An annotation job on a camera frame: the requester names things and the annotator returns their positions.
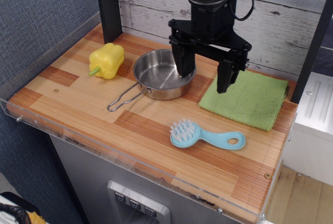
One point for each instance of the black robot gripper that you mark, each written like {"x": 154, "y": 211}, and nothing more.
{"x": 210, "y": 33}

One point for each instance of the stainless steel pot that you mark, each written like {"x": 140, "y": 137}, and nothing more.
{"x": 157, "y": 78}

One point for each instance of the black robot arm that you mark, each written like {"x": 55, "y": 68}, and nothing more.
{"x": 210, "y": 33}

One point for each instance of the green folded towel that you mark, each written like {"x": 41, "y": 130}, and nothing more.
{"x": 254, "y": 100}

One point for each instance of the yellow toy bell pepper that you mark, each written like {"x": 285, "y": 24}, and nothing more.
{"x": 105, "y": 62}

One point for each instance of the light blue scrub brush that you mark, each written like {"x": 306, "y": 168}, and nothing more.
{"x": 185, "y": 133}

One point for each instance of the clear acrylic table guard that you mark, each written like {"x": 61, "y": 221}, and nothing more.
{"x": 46, "y": 84}

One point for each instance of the white ridged side unit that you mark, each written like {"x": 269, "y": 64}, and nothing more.
{"x": 308, "y": 149}

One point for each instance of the grey toy fridge cabinet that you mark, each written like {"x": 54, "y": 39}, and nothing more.
{"x": 89, "y": 172}

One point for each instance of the silver dispenser button panel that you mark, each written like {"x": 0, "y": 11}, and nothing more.
{"x": 133, "y": 207}

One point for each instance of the black and yellow object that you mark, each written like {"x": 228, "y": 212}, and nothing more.
{"x": 15, "y": 209}

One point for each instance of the dark vertical post right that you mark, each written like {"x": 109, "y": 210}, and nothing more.
{"x": 315, "y": 45}

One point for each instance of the dark vertical post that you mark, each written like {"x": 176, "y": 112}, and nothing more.
{"x": 315, "y": 45}
{"x": 110, "y": 19}

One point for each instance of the dark vertical post left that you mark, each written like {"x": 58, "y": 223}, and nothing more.
{"x": 110, "y": 19}

